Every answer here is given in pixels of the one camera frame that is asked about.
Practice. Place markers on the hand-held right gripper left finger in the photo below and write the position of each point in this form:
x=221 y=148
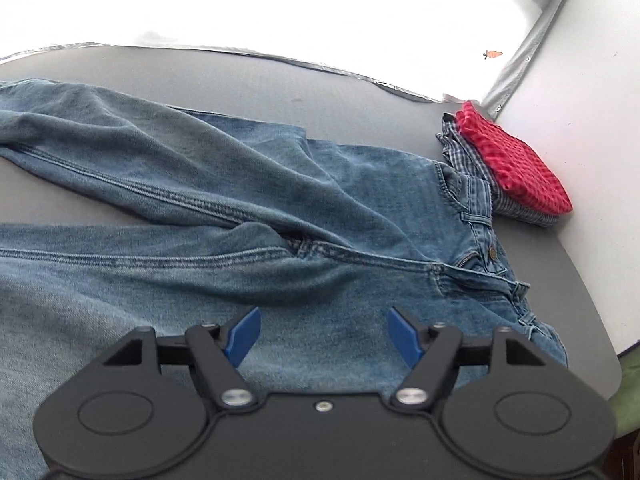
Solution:
x=245 y=336

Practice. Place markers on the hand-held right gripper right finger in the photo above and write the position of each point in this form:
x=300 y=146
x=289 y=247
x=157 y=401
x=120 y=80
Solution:
x=405 y=336

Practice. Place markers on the blue denim jeans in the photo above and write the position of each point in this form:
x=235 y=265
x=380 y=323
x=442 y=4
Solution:
x=300 y=200

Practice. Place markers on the checked folded cloth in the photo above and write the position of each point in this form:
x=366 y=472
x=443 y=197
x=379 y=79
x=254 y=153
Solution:
x=475 y=162

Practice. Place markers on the red waffle cloth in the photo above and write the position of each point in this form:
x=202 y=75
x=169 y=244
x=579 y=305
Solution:
x=510 y=165

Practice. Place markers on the green cloth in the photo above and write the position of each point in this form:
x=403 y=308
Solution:
x=629 y=395

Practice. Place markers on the white carrot printed sheet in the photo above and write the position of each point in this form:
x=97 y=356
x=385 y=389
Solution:
x=300 y=10

